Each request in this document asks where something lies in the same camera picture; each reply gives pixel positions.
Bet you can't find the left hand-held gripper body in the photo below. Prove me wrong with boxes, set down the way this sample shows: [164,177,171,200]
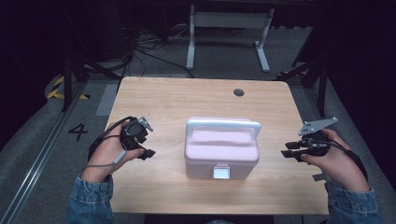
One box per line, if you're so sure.
[120,116,155,152]

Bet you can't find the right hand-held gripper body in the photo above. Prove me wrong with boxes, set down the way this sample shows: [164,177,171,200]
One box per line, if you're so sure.
[297,117,339,157]

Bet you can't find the pink storage box with handle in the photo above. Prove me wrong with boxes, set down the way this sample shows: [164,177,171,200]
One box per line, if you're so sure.
[184,116,262,181]

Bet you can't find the person's left hand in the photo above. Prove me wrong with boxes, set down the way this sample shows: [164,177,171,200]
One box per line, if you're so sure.
[81,121,146,184]

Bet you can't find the person's right hand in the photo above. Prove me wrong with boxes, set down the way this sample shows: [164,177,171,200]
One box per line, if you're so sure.
[300,128,372,192]

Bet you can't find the black metal stand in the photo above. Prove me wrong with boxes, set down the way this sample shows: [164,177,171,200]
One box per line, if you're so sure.
[61,0,122,113]
[274,46,330,119]

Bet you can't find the yellow black floor tape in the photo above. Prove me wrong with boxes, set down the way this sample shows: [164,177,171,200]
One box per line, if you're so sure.
[46,76,92,101]

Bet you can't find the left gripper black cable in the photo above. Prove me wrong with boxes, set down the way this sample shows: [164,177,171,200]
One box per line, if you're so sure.
[87,116,138,162]

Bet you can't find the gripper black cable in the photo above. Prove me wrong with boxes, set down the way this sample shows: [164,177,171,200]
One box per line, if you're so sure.
[87,116,138,162]
[309,139,369,182]

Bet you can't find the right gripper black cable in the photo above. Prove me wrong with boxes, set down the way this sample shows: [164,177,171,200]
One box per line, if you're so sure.
[309,139,369,182]

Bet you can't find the left gripper grey cable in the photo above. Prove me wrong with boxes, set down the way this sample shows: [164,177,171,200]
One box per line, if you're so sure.
[85,149,128,169]

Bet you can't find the tangle of black floor cables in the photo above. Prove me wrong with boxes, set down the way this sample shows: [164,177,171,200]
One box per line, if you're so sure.
[124,18,194,78]

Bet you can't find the aluminium floor rail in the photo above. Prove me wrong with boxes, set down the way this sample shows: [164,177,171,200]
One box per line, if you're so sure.
[0,81,89,224]

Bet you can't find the white metal table frame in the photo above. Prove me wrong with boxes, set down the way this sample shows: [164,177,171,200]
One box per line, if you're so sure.
[185,4,276,73]

